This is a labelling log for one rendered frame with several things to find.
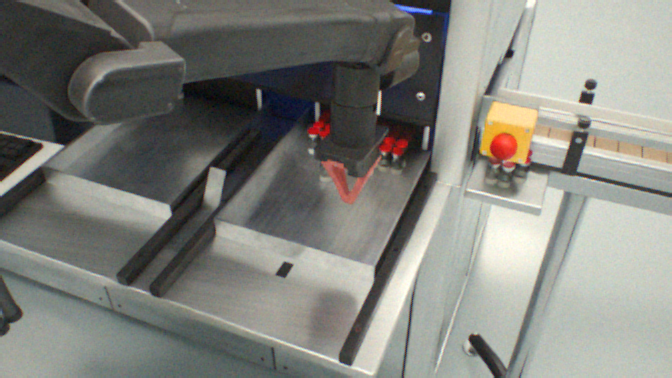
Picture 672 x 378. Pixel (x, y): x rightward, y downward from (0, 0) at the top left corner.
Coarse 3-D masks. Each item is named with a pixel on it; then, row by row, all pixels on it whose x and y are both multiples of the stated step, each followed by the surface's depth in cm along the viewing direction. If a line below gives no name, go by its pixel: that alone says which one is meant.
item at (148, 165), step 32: (192, 96) 124; (96, 128) 110; (128, 128) 115; (160, 128) 115; (192, 128) 115; (224, 128) 115; (256, 128) 114; (64, 160) 105; (96, 160) 107; (128, 160) 107; (160, 160) 107; (192, 160) 107; (96, 192) 98; (128, 192) 95; (160, 192) 100
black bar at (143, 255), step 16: (240, 144) 108; (224, 160) 104; (240, 160) 107; (208, 176) 101; (192, 192) 97; (192, 208) 95; (176, 224) 92; (160, 240) 89; (144, 256) 86; (128, 272) 84
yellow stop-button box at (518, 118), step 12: (492, 108) 93; (504, 108) 93; (516, 108) 93; (528, 108) 93; (492, 120) 91; (504, 120) 90; (516, 120) 90; (528, 120) 90; (492, 132) 92; (504, 132) 91; (516, 132) 90; (528, 132) 89; (528, 144) 91; (492, 156) 94; (516, 156) 93
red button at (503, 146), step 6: (498, 138) 90; (504, 138) 89; (510, 138) 89; (492, 144) 90; (498, 144) 89; (504, 144) 89; (510, 144) 89; (516, 144) 90; (492, 150) 90; (498, 150) 90; (504, 150) 89; (510, 150) 89; (516, 150) 90; (498, 156) 91; (504, 156) 90; (510, 156) 90
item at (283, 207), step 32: (288, 160) 107; (416, 160) 107; (256, 192) 100; (288, 192) 100; (320, 192) 100; (384, 192) 100; (416, 192) 99; (224, 224) 90; (256, 224) 94; (288, 224) 94; (320, 224) 94; (352, 224) 94; (384, 224) 94; (288, 256) 89; (320, 256) 86; (352, 256) 89; (384, 256) 87
